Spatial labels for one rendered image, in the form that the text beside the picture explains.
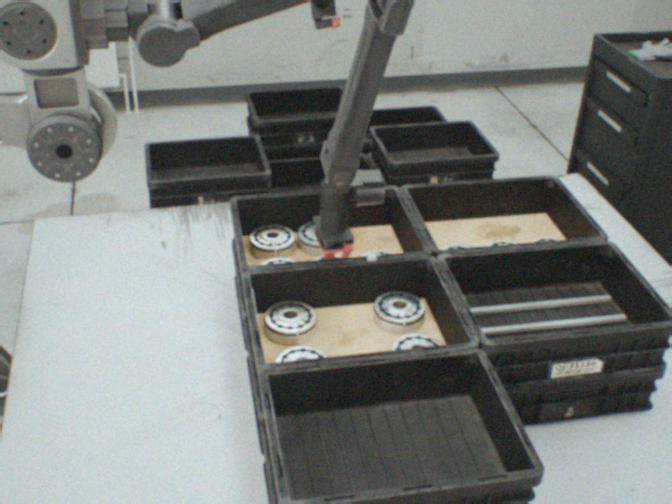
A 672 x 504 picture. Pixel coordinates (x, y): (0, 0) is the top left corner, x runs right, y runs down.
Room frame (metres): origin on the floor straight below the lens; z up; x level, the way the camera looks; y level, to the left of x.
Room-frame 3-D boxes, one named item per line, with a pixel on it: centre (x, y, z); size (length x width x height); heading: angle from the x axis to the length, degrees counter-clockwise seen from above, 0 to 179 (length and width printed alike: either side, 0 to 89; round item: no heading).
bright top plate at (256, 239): (1.59, 0.15, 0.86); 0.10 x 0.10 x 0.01
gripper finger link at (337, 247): (1.47, 0.01, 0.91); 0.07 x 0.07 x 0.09; 16
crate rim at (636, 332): (1.33, -0.43, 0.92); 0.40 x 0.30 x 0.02; 102
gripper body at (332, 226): (1.48, 0.01, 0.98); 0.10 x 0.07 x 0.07; 16
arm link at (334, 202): (1.48, 0.00, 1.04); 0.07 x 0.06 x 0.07; 104
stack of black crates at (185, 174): (2.50, 0.45, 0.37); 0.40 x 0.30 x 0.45; 104
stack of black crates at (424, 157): (2.69, -0.33, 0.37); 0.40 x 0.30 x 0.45; 104
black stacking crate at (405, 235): (1.55, 0.02, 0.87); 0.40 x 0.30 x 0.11; 102
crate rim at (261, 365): (1.25, -0.04, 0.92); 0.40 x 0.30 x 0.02; 102
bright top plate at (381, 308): (1.35, -0.13, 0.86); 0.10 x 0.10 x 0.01
